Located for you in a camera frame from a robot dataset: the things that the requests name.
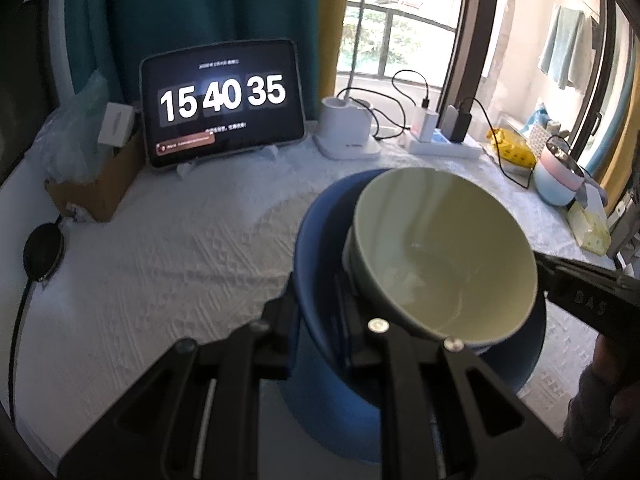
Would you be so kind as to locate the light blue towel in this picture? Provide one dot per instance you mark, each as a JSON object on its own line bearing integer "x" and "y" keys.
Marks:
{"x": 562, "y": 45}

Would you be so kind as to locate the yellow curtain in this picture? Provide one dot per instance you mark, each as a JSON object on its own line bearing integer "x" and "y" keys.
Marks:
{"x": 332, "y": 20}

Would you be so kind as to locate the white desk lamp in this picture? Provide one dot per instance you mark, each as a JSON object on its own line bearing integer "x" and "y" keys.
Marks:
{"x": 345, "y": 130}

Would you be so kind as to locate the yellow wipes packet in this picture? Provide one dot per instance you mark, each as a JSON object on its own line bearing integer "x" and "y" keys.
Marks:
{"x": 512, "y": 150}

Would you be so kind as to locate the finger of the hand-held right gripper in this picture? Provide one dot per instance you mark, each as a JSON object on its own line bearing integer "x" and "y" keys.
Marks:
{"x": 555, "y": 270}

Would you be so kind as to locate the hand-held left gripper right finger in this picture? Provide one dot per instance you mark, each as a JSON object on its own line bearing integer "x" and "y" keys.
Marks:
{"x": 350, "y": 340}

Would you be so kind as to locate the grey pouch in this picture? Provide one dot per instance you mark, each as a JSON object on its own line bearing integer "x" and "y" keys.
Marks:
{"x": 625, "y": 230}

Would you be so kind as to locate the person's right hand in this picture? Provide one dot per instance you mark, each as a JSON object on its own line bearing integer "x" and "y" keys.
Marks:
{"x": 615, "y": 370}

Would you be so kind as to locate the white power strip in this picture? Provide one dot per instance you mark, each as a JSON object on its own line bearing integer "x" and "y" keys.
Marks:
{"x": 450, "y": 151}

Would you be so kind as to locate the dark panel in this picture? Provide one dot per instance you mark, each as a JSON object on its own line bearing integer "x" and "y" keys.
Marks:
{"x": 20, "y": 85}

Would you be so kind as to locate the stacked pink and blue bowls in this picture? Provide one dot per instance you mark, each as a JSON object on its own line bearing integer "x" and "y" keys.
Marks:
{"x": 555, "y": 180}

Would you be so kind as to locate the clear tablet stand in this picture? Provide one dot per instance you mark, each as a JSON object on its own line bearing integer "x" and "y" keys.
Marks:
{"x": 270, "y": 151}

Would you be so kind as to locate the cardboard box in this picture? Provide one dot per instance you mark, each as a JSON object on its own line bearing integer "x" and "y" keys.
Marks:
{"x": 100, "y": 185}

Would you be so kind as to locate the small white box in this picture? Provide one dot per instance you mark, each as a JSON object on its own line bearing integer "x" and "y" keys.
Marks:
{"x": 116, "y": 125}

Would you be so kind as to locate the balcony railing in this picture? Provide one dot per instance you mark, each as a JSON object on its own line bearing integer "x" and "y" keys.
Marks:
{"x": 388, "y": 40}

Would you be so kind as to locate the yellow tissue pack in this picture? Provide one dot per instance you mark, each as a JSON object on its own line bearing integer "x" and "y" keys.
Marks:
{"x": 590, "y": 230}

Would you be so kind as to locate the white textured tablecloth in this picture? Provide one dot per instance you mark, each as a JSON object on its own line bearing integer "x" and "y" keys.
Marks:
{"x": 175, "y": 260}

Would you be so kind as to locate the blue plastic bag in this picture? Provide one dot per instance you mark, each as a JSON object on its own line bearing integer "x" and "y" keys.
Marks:
{"x": 537, "y": 120}

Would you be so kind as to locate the person's right forearm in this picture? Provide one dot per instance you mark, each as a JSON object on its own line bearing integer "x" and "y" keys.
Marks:
{"x": 595, "y": 425}

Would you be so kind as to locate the cream bowl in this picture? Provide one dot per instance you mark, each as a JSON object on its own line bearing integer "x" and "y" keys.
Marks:
{"x": 440, "y": 240}

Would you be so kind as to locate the teal curtain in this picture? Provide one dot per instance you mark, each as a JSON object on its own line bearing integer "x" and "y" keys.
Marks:
{"x": 200, "y": 0}

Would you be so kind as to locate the dark blue bowl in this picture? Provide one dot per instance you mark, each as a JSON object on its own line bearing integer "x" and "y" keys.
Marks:
{"x": 320, "y": 260}

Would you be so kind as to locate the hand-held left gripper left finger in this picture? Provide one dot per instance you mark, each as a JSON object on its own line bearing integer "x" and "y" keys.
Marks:
{"x": 292, "y": 310}

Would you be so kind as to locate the white charger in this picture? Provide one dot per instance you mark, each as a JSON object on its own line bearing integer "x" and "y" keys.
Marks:
{"x": 425, "y": 125}

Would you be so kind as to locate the dark door frame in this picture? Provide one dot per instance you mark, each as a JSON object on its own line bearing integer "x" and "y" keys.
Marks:
{"x": 475, "y": 35}

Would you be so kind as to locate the tablet with clock display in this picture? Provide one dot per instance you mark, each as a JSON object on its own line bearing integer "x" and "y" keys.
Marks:
{"x": 220, "y": 100}

